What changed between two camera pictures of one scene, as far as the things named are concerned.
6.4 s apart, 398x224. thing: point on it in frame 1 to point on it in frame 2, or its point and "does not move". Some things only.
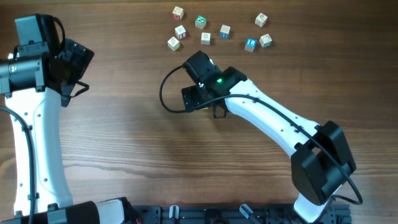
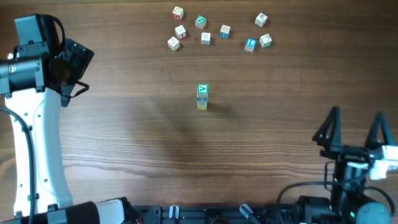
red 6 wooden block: (260, 19) does not move
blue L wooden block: (250, 44) does not move
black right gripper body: (193, 96) to (349, 154)
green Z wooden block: (265, 41) does not move
